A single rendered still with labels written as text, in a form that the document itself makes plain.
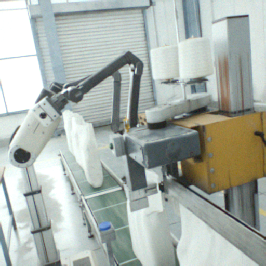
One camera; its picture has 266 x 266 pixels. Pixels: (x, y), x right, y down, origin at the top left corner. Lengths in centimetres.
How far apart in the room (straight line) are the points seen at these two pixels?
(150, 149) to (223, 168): 40
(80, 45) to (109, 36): 94
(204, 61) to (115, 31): 800
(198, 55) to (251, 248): 73
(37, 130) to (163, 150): 86
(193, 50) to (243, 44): 27
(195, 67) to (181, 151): 35
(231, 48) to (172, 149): 54
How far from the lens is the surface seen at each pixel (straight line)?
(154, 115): 124
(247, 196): 154
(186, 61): 123
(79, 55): 882
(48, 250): 212
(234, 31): 138
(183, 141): 111
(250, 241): 94
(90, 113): 889
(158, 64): 145
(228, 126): 130
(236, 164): 136
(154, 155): 107
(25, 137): 175
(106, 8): 891
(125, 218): 256
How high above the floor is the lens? 160
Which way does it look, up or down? 13 degrees down
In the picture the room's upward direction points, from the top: 8 degrees counter-clockwise
